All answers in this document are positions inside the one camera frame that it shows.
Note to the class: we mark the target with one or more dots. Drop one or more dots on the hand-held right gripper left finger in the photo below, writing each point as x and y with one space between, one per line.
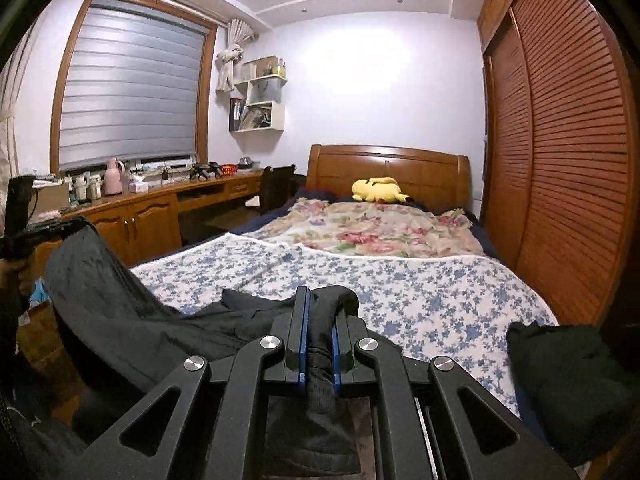
299 360

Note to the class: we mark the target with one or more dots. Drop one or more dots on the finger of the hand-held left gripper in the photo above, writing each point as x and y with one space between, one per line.
57 230

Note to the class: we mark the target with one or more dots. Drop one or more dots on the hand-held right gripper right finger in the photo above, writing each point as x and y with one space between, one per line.
336 360

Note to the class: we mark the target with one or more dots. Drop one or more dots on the black zip jacket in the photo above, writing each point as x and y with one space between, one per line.
125 320

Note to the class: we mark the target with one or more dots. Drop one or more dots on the cluster of white bottles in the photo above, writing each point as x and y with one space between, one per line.
84 189

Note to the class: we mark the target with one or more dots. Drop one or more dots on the pink thermos jug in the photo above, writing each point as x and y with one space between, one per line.
112 180

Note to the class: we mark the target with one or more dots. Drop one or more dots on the cream tied curtain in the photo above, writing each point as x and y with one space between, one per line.
227 67
10 125

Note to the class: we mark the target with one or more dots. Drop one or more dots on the blue floral blanket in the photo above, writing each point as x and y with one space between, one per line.
400 300

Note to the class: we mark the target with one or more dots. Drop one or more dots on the white tissue box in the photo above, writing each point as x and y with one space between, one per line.
138 186

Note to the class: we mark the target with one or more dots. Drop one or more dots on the wooden desk cabinet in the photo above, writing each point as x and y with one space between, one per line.
150 220

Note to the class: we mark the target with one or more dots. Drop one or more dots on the pink floral quilt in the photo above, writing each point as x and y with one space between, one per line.
375 225

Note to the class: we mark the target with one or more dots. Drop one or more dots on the black hand-held device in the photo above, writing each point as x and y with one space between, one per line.
205 171

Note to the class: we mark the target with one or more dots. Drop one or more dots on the grey window blind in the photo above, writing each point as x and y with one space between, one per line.
130 85

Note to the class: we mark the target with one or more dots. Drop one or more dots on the yellow plush toy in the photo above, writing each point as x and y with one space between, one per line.
375 191

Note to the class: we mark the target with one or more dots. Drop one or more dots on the dark chair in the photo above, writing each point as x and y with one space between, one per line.
275 185

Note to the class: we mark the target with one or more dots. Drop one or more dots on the red basket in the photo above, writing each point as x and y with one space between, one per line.
228 170

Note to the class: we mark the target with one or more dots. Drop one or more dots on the grey metal container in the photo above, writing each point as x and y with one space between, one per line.
248 163

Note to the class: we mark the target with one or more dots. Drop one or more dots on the wooden headboard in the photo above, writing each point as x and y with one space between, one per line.
400 165

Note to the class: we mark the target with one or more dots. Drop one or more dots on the black binder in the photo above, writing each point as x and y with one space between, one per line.
235 115

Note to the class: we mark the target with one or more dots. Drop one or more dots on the black folded garment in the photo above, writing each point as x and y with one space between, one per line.
575 385

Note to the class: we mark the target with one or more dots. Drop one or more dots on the grey paper bag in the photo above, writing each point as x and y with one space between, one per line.
265 89

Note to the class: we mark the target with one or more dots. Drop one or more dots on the wooden slatted wardrobe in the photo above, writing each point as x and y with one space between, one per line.
565 160

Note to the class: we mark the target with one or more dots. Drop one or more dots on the wooden window frame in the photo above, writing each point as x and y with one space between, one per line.
204 100

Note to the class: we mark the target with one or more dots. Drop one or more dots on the white wall shelf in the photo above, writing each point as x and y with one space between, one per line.
277 115

